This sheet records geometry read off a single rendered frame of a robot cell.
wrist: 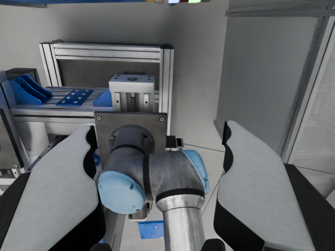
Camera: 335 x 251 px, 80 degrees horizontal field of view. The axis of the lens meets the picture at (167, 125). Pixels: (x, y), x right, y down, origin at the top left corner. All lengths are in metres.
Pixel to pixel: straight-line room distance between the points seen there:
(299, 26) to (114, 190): 0.75
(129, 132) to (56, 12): 1.28
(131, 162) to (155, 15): 1.25
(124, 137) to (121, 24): 1.14
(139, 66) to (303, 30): 0.95
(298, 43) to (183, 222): 0.67
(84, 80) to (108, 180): 1.13
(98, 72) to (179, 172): 1.13
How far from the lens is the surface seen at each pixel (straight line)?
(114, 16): 1.62
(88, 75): 1.51
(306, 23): 0.83
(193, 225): 0.45
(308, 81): 0.77
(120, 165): 0.50
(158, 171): 0.48
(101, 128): 0.66
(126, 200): 0.50
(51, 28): 1.77
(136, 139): 0.59
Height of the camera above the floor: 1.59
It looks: 62 degrees down
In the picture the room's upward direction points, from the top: 176 degrees clockwise
